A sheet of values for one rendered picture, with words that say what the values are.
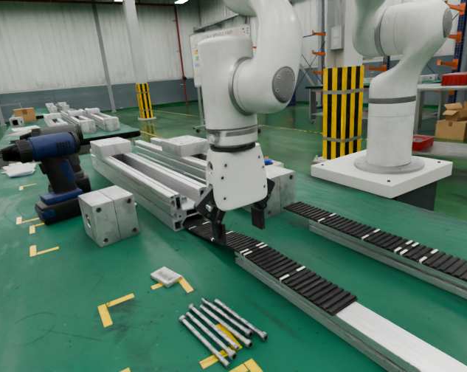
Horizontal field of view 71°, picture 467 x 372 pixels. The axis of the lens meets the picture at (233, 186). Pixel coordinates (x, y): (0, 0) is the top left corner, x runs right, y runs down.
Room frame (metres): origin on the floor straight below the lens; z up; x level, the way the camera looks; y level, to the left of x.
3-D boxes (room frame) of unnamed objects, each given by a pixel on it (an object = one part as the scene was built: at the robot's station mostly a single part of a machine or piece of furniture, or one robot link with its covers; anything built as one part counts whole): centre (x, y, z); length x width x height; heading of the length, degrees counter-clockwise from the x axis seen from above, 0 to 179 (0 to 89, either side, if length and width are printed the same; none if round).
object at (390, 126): (0.94, -0.46, 0.91); 0.19 x 0.19 x 0.18
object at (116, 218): (0.70, 0.28, 0.83); 0.11 x 0.10 x 0.10; 128
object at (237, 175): (0.54, -0.01, 0.95); 0.10 x 0.07 x 0.11; 123
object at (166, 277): (0.49, 0.13, 0.78); 0.05 x 0.03 x 0.01; 46
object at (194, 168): (1.14, 0.16, 0.82); 0.80 x 0.10 x 0.09; 33
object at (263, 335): (0.38, 0.01, 0.78); 0.11 x 0.01 x 0.01; 38
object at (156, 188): (1.04, 0.32, 0.82); 0.80 x 0.10 x 0.09; 33
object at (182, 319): (0.34, 0.06, 0.78); 0.11 x 0.01 x 0.01; 38
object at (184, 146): (1.14, 0.16, 0.87); 0.16 x 0.11 x 0.07; 33
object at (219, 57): (0.54, -0.01, 1.09); 0.09 x 0.08 x 0.13; 41
